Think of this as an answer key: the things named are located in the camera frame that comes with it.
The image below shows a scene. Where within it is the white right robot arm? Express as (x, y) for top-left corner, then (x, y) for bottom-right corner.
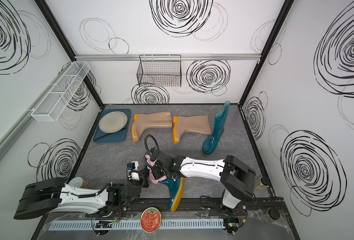
(144, 148), (257, 212)

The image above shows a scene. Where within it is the copper tape roll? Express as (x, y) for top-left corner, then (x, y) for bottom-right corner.
(68, 177), (89, 189)

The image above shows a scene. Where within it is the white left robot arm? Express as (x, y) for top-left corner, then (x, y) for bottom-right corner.
(14, 170), (149, 220)

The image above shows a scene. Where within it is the teal rectangular tray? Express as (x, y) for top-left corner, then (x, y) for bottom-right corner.
(93, 109), (131, 143)

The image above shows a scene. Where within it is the black wire basket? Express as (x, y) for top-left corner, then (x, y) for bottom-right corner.
(137, 61), (182, 87)

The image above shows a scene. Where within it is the beige rubber boot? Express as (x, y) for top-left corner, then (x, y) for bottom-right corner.
(132, 112), (172, 143)
(172, 115), (212, 145)

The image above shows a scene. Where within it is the grey wall rail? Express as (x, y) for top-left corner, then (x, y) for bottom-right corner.
(75, 53), (261, 61)

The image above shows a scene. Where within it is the green rubber boot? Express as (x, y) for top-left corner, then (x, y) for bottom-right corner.
(158, 178), (186, 212)
(202, 101), (231, 156)

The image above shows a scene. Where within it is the white slotted cable duct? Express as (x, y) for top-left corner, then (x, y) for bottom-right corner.
(48, 219), (225, 231)

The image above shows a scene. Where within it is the white wire shelf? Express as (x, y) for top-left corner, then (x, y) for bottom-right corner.
(31, 61), (90, 122)

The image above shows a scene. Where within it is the pink microfiber cloth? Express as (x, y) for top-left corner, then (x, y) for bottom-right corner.
(145, 154), (167, 184)

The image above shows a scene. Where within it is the grey round plate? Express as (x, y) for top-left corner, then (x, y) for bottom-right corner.
(99, 111), (128, 134)

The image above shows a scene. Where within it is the black mounting rail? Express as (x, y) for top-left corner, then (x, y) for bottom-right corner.
(85, 197), (287, 219)

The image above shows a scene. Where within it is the small jar black lid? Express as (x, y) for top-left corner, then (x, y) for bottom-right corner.
(254, 177), (271, 191)

